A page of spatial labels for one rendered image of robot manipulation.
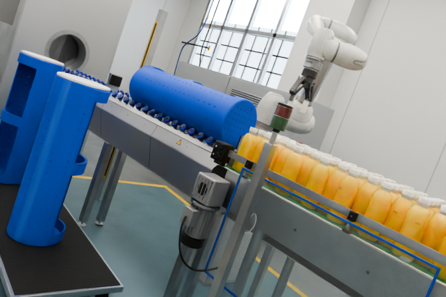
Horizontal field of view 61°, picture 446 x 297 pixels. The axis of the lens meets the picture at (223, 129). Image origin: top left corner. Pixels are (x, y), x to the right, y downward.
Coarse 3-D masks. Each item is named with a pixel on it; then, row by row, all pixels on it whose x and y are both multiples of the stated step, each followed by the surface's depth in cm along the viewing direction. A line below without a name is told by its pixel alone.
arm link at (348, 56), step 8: (312, 24) 220; (320, 24) 219; (312, 32) 215; (336, 40) 200; (344, 48) 180; (352, 48) 181; (336, 56) 181; (344, 56) 180; (352, 56) 180; (360, 56) 180; (336, 64) 185; (344, 64) 182; (352, 64) 181; (360, 64) 181
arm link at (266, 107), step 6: (264, 96) 254; (270, 96) 250; (276, 96) 250; (282, 96) 254; (264, 102) 251; (270, 102) 249; (276, 102) 249; (282, 102) 251; (258, 108) 253; (264, 108) 250; (270, 108) 249; (258, 114) 252; (264, 114) 250; (270, 114) 249; (258, 120) 252; (264, 120) 250; (270, 120) 251
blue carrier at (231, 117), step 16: (144, 80) 239; (160, 80) 231; (176, 80) 226; (192, 80) 227; (144, 96) 237; (160, 96) 226; (176, 96) 217; (192, 96) 210; (208, 96) 205; (224, 96) 202; (160, 112) 231; (176, 112) 217; (192, 112) 206; (208, 112) 199; (224, 112) 193; (240, 112) 199; (256, 112) 209; (208, 128) 199; (224, 128) 195; (240, 128) 204
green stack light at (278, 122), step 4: (276, 116) 142; (272, 120) 144; (276, 120) 142; (280, 120) 142; (284, 120) 142; (288, 120) 143; (272, 124) 143; (276, 124) 142; (280, 124) 142; (284, 124) 142; (276, 128) 142; (280, 128) 142; (284, 128) 143
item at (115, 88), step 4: (112, 76) 279; (116, 76) 281; (120, 76) 285; (108, 80) 280; (112, 80) 280; (116, 80) 282; (120, 80) 285; (108, 84) 280; (112, 84) 281; (116, 84) 283; (120, 84) 286; (112, 88) 284; (116, 88) 286; (112, 92) 285
